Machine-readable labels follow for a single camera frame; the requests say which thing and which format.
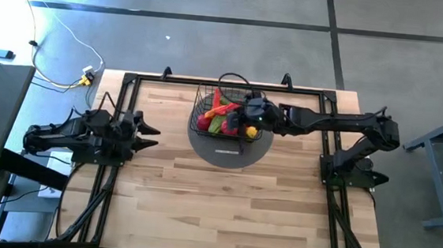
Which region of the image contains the black aluminium table frame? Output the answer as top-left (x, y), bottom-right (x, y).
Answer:
top-left (53, 66), bottom-right (393, 248)

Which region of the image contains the grey metal table frame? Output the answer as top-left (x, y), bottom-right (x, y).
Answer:
top-left (397, 103), bottom-right (443, 230)

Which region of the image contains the light green bell pepper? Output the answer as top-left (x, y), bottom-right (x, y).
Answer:
top-left (208, 115), bottom-right (227, 135)

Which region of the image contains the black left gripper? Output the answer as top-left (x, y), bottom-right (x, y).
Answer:
top-left (111, 109), bottom-right (163, 158)

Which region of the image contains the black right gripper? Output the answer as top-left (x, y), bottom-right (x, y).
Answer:
top-left (227, 96), bottom-right (286, 134)

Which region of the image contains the white floor cable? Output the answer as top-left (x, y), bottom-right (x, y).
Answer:
top-left (37, 2), bottom-right (111, 76)

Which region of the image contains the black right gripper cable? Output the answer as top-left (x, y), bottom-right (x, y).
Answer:
top-left (216, 70), bottom-right (268, 104)

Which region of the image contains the grey round mat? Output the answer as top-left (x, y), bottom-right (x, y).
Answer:
top-left (184, 92), bottom-right (278, 173)

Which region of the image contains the yellow floor cable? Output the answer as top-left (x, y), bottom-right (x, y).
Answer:
top-left (0, 0), bottom-right (97, 91)

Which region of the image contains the black wire basket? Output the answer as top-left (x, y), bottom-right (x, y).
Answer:
top-left (187, 82), bottom-right (268, 145)

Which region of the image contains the red chili pepper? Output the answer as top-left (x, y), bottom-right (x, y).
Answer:
top-left (218, 102), bottom-right (242, 117)

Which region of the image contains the red bell pepper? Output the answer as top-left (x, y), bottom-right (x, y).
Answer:
top-left (220, 119), bottom-right (239, 137)

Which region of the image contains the red apple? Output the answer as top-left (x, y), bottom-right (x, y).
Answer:
top-left (196, 114), bottom-right (212, 132)

